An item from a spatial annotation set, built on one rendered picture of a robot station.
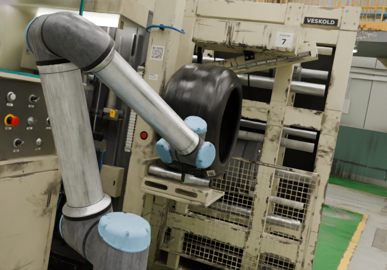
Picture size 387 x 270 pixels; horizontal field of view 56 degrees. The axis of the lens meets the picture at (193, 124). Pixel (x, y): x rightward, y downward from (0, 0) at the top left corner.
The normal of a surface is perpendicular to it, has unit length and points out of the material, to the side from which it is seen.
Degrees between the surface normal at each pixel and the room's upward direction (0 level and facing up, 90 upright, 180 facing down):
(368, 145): 90
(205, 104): 74
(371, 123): 90
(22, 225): 90
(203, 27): 90
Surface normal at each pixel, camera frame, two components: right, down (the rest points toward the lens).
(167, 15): -0.33, 0.00
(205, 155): 0.73, 0.18
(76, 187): 0.00, 0.28
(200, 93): -0.22, -0.43
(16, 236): 0.93, 0.18
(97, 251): -0.72, -0.07
